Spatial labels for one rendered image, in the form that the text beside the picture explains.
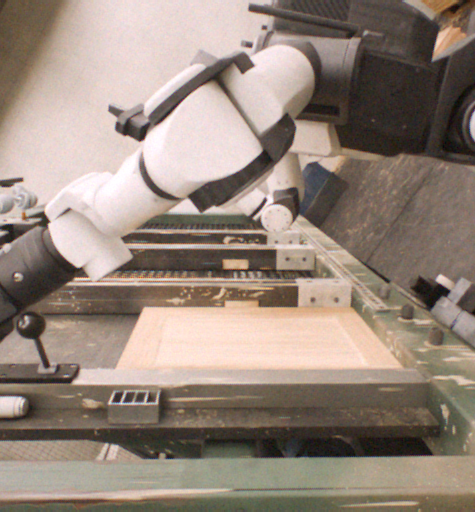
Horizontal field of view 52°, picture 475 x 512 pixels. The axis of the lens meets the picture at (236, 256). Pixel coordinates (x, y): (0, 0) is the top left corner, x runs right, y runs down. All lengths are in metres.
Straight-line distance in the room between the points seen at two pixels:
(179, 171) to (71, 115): 5.97
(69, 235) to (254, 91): 0.31
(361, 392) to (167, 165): 0.46
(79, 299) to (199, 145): 0.76
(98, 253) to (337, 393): 0.40
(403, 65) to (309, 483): 0.67
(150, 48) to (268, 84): 5.85
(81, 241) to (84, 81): 5.80
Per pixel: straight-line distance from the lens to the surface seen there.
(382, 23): 0.93
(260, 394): 0.75
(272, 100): 0.51
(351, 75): 0.70
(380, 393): 0.79
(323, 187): 5.28
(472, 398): 0.76
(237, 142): 0.49
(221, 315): 1.09
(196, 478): 0.54
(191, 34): 6.35
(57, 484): 0.56
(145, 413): 0.73
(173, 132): 0.48
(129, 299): 1.15
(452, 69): 1.00
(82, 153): 6.39
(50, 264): 0.68
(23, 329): 0.71
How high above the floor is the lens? 1.35
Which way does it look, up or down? 8 degrees down
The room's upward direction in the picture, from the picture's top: 58 degrees counter-clockwise
